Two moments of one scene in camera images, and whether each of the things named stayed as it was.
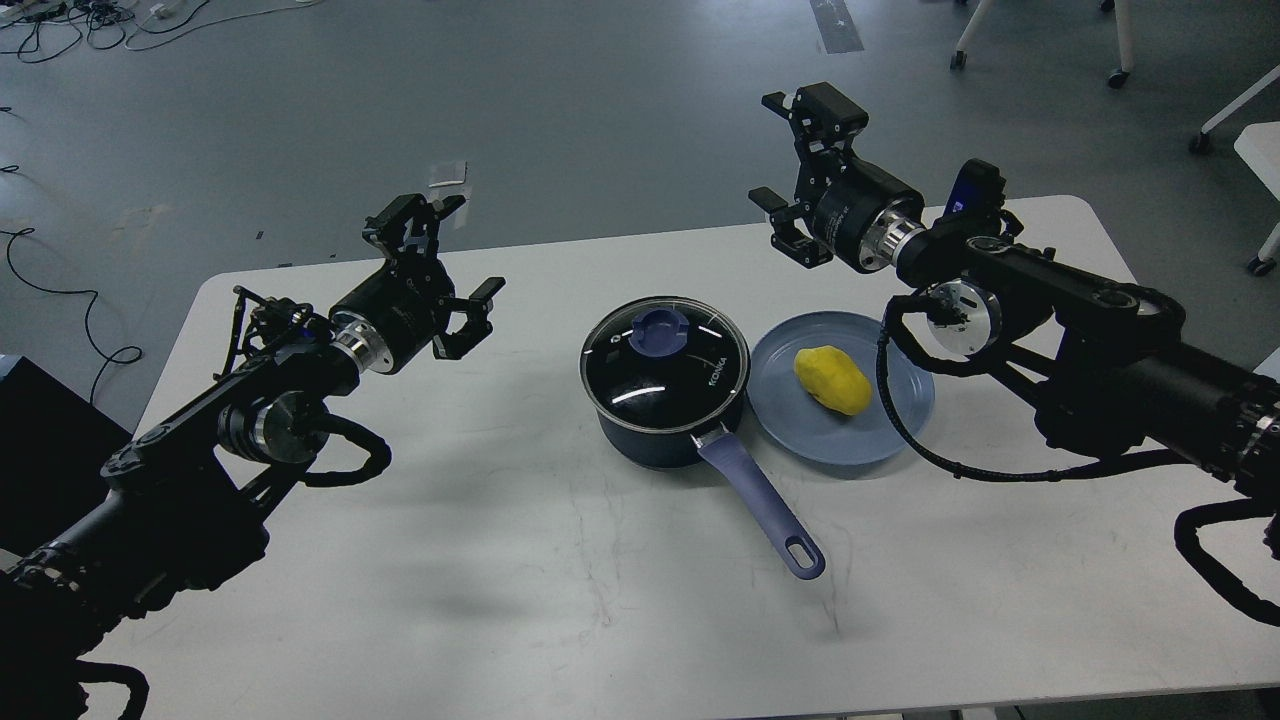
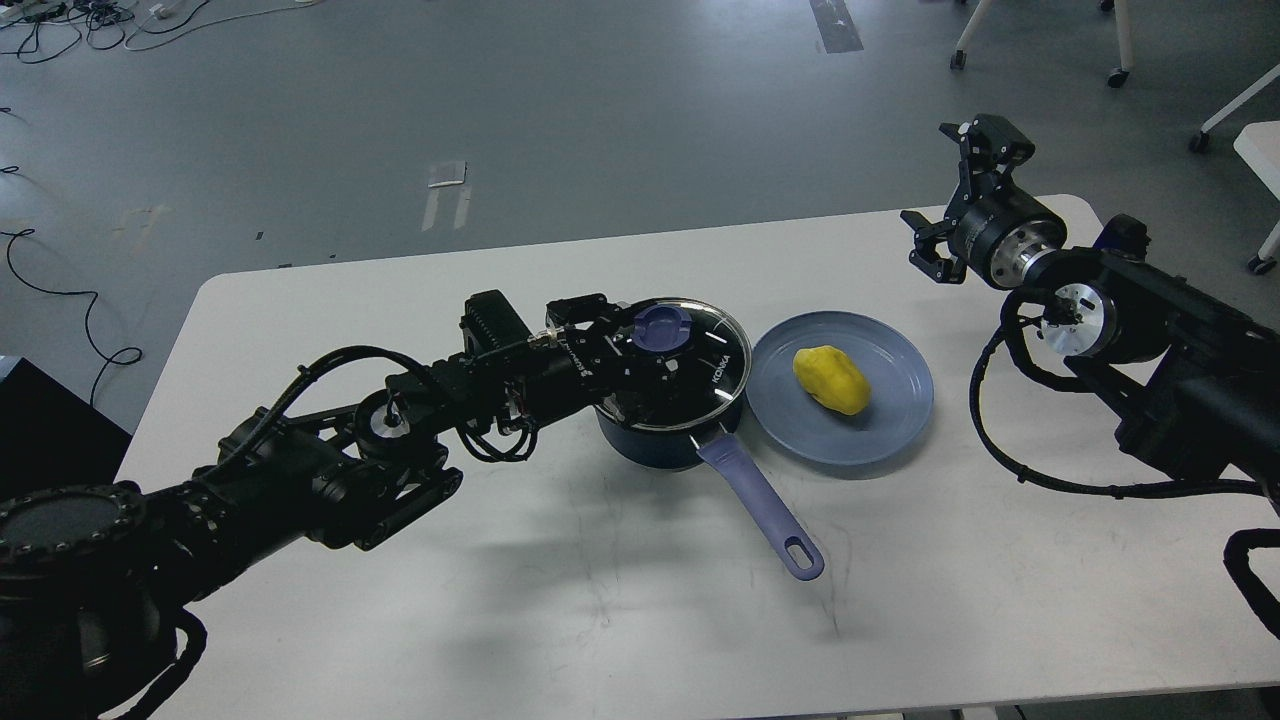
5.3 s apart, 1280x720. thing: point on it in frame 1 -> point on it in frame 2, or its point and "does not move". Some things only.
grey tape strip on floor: [837, 28] does not move
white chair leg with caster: [959, 58] does not move
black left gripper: [391, 317] -> [570, 367]
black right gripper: [860, 210] -> [1001, 235]
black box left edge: [54, 448] does not move
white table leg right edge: [1259, 144] does not move
